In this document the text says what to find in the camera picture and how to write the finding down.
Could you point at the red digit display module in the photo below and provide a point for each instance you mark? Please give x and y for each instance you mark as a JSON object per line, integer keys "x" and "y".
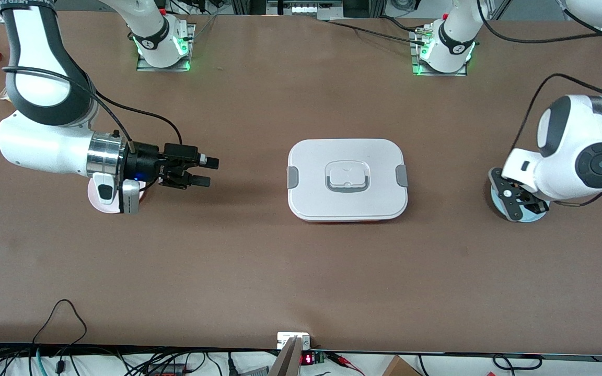
{"x": 307, "y": 359}

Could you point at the brown cardboard box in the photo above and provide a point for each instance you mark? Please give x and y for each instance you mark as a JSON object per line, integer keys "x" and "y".
{"x": 397, "y": 368}

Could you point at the white power strip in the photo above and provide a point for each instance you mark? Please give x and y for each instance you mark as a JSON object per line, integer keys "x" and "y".
{"x": 316, "y": 9}

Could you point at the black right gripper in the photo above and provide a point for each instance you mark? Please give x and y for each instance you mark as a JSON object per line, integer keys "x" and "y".
{"x": 146, "y": 162}

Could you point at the pink round plate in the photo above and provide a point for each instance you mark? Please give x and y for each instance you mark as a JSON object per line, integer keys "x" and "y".
{"x": 92, "y": 196}

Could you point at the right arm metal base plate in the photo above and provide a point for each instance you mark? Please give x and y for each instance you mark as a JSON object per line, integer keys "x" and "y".
{"x": 147, "y": 68}

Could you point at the light blue round plate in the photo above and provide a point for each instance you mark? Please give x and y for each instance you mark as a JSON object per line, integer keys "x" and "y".
{"x": 530, "y": 218}

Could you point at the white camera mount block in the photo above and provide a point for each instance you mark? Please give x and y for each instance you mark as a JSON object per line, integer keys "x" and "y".
{"x": 284, "y": 338}

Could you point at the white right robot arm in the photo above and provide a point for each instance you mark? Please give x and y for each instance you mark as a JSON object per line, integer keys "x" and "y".
{"x": 45, "y": 146}

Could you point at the black left camera bracket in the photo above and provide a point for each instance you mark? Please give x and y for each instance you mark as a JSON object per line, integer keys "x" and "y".
{"x": 509, "y": 201}

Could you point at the white lunch box grey clips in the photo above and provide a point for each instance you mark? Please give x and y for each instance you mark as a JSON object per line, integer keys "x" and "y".
{"x": 311, "y": 201}

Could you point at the yellow white snack packet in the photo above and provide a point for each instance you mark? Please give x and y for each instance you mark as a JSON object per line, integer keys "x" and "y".
{"x": 2, "y": 95}

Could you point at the red alligator clip lead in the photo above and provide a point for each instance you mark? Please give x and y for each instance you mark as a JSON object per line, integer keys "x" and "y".
{"x": 345, "y": 363}

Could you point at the grey aluminium bar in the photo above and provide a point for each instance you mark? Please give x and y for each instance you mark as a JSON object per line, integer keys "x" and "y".
{"x": 286, "y": 363}

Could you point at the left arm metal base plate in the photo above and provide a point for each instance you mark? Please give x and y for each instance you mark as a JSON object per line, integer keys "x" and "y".
{"x": 437, "y": 74}

